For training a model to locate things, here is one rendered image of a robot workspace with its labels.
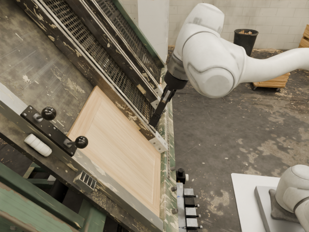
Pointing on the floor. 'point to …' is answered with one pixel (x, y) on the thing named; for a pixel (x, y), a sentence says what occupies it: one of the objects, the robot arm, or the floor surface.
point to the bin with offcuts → (245, 39)
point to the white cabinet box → (155, 24)
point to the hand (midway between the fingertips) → (155, 118)
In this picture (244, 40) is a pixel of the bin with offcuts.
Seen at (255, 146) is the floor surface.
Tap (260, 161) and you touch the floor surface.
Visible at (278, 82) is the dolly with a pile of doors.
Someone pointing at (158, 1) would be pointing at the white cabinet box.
